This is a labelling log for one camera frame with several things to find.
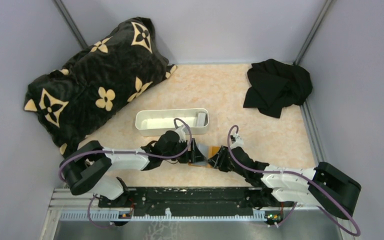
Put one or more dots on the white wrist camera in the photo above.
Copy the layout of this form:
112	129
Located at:
236	141
182	131

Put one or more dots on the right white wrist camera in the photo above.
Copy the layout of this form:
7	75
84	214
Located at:
236	141

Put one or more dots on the aluminium frame rail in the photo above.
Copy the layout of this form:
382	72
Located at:
85	207

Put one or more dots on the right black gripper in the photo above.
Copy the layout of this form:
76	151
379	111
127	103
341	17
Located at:
223	158

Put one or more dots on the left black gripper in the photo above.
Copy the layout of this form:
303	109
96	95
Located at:
191	151

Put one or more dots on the black floral patterned pillow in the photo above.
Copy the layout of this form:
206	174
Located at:
92	86

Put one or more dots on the crumpled black cloth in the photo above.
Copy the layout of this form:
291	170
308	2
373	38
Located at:
275	85

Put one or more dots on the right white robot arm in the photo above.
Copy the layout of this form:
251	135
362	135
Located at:
314	186

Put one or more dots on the white oblong plastic tray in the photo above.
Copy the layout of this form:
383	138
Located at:
153	123

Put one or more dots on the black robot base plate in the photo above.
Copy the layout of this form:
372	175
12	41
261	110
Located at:
194	201

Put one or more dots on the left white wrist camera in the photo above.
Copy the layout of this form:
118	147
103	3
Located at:
182	131

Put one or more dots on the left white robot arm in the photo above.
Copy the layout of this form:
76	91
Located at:
86	170

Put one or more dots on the mustard leather card holder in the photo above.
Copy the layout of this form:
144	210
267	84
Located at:
207	151

